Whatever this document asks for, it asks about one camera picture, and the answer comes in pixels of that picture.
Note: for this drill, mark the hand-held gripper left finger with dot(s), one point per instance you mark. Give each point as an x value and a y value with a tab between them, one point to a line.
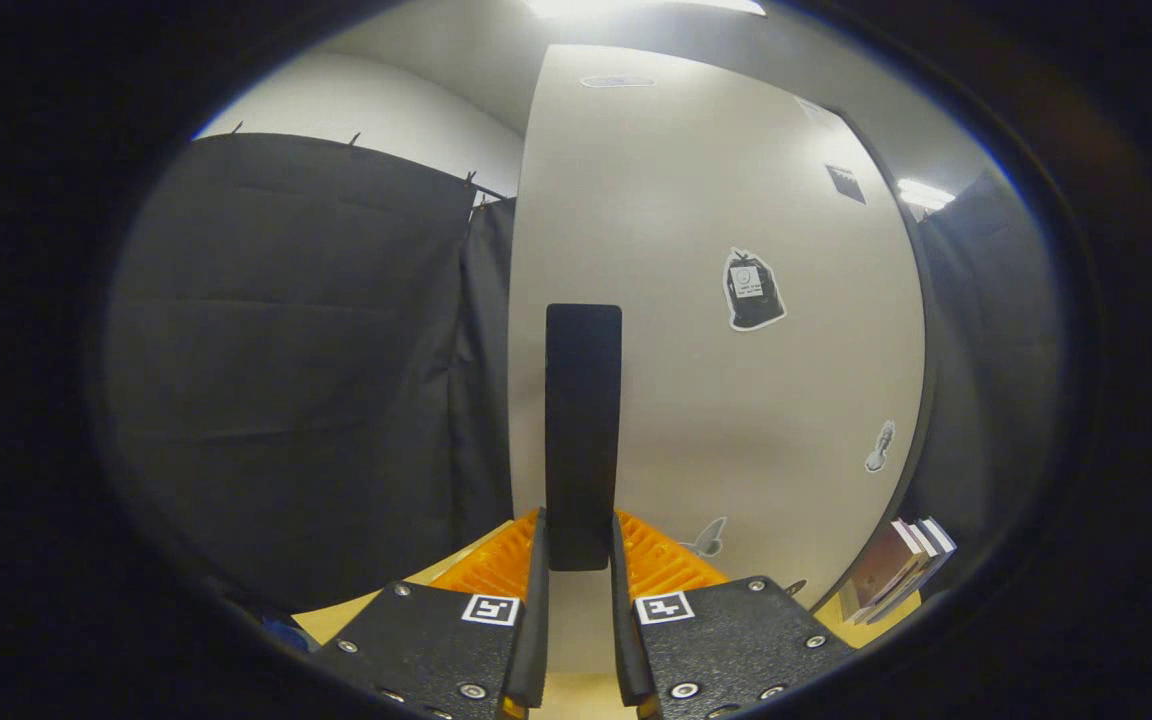
536	650

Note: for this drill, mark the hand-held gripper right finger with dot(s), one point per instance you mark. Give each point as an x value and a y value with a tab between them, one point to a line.
631	650

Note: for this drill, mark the beige cabinet door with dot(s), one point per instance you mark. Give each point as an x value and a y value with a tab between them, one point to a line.
716	400

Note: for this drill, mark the maroon cover book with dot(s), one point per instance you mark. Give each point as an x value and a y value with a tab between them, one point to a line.
881	575

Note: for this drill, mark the white paperback book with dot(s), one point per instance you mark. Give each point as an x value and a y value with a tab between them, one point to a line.
920	550

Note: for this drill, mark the black backdrop cloth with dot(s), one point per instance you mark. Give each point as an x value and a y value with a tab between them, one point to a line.
286	400

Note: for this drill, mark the ceiling light panel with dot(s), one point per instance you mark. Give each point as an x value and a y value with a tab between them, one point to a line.
924	194
646	6

